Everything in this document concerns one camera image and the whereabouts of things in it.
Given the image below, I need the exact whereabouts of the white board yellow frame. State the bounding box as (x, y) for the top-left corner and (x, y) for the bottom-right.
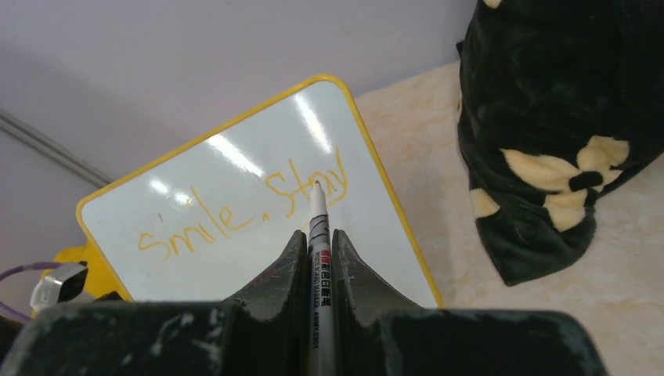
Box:
(77, 74), (442, 308)

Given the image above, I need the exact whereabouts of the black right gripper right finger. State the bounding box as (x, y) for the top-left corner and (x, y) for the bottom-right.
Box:
(332, 230), (608, 375)

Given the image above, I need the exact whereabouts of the white marker pen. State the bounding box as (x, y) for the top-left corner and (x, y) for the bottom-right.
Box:
(308, 181), (337, 375)

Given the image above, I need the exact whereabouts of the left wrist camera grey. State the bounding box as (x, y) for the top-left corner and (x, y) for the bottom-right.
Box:
(30, 262), (88, 312)

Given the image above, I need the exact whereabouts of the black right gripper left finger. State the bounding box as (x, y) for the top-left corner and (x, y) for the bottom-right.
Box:
(1, 231), (308, 375)

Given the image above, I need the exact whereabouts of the black floral pillow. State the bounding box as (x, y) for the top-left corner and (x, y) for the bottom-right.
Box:
(457, 1), (663, 286)

